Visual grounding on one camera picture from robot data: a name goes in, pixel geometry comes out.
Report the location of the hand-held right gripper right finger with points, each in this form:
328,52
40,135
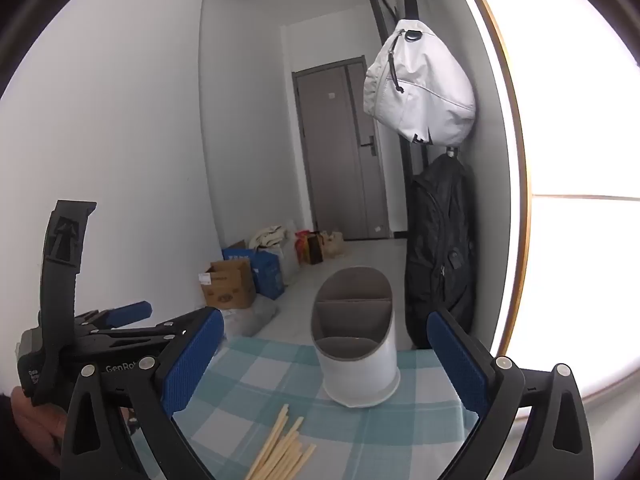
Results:
457,360

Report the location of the white shoulder bag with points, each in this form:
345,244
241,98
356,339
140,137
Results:
420,85

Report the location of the brown cardboard box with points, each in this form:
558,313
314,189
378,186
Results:
227,285

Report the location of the blue cardboard box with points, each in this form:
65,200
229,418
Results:
267,272

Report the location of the white utensil holder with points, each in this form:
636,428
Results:
360,375

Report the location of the person's left hand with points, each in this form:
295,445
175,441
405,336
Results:
40,425

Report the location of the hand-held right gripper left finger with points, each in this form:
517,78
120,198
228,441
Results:
192,360

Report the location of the white plastic bag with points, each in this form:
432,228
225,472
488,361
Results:
287,260

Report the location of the teal checked tablecloth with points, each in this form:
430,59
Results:
250,385

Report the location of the black backpack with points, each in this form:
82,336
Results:
440,240

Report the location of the pile of wooden chopsticks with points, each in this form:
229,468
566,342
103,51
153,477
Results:
280,455

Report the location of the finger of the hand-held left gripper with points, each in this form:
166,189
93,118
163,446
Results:
132,311
150,334

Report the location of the grey door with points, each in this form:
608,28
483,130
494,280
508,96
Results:
340,160

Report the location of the red bag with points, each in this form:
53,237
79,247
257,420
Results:
302,245

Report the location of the beige paper bag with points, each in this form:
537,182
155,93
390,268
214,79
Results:
332,245

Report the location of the grey plastic bag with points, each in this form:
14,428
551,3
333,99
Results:
255,317

